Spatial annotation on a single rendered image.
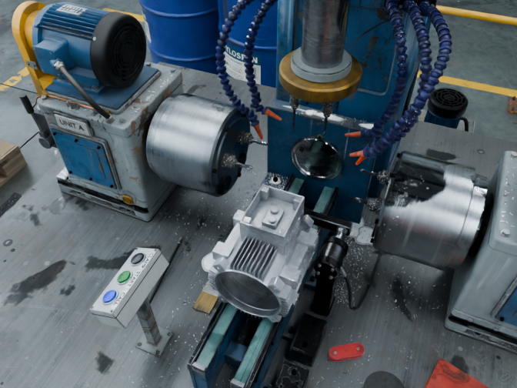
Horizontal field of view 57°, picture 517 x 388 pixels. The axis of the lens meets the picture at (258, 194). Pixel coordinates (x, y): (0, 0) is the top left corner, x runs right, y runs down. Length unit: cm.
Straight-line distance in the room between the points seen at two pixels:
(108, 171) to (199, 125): 32
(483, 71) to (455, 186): 280
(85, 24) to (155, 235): 60
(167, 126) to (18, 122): 229
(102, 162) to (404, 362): 93
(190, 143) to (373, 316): 64
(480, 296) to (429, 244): 18
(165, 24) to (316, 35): 213
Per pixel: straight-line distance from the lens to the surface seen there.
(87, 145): 136
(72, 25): 129
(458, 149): 179
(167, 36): 310
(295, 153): 132
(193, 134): 120
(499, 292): 117
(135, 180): 136
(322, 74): 101
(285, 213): 104
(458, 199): 109
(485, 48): 417
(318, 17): 97
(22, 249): 153
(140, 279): 102
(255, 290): 112
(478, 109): 346
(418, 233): 109
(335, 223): 114
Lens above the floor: 190
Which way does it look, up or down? 47 degrees down
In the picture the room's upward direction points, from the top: 1 degrees counter-clockwise
